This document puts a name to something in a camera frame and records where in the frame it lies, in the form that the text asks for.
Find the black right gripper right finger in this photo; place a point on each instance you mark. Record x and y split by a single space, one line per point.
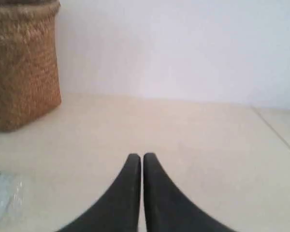
167 209

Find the brown woven straw basket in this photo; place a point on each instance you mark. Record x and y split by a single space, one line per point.
29 82

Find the clear plastic bottle green label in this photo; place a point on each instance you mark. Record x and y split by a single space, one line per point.
11 196

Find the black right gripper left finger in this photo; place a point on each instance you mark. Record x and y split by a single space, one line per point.
117 210

